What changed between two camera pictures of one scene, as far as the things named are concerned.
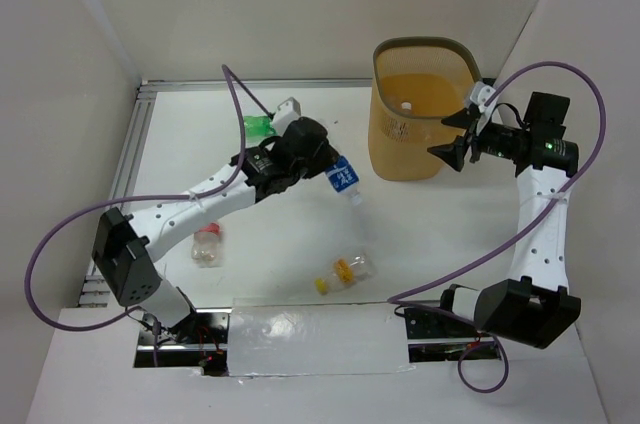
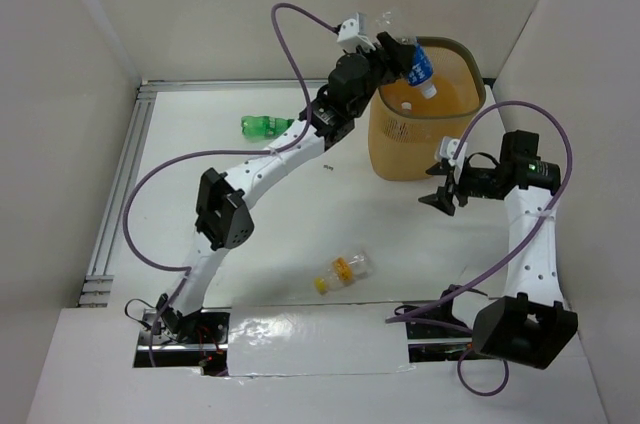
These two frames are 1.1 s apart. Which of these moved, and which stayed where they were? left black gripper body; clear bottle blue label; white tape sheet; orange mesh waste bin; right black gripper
Moved: clear bottle blue label; right black gripper; left black gripper body
Stayed: white tape sheet; orange mesh waste bin
